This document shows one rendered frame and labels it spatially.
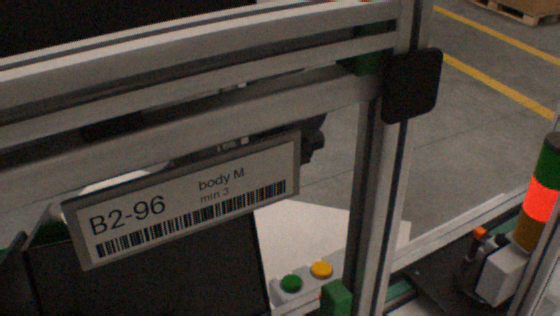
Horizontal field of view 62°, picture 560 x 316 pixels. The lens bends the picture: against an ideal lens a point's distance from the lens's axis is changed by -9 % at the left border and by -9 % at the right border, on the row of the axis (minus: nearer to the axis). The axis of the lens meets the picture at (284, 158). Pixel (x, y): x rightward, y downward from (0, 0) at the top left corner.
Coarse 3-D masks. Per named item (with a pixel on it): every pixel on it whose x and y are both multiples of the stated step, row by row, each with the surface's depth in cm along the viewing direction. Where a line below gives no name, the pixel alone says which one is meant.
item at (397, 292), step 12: (516, 216) 115; (504, 228) 112; (396, 288) 98; (408, 288) 98; (396, 300) 97; (408, 300) 100; (420, 300) 99; (384, 312) 97; (396, 312) 97; (408, 312) 97; (420, 312) 96; (432, 312) 96
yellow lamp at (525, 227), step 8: (520, 216) 62; (528, 216) 61; (520, 224) 62; (528, 224) 61; (536, 224) 60; (544, 224) 60; (520, 232) 63; (528, 232) 61; (536, 232) 61; (520, 240) 63; (528, 240) 62; (536, 240) 61; (528, 248) 62; (536, 248) 62
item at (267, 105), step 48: (192, 96) 35; (240, 96) 17; (288, 96) 18; (336, 96) 19; (48, 144) 15; (96, 144) 15; (144, 144) 16; (192, 144) 17; (0, 192) 14; (48, 192) 15
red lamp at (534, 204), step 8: (536, 184) 58; (528, 192) 60; (536, 192) 59; (544, 192) 58; (552, 192) 57; (528, 200) 60; (536, 200) 59; (544, 200) 58; (552, 200) 57; (528, 208) 60; (536, 208) 59; (544, 208) 58; (552, 208) 58; (536, 216) 60; (544, 216) 59
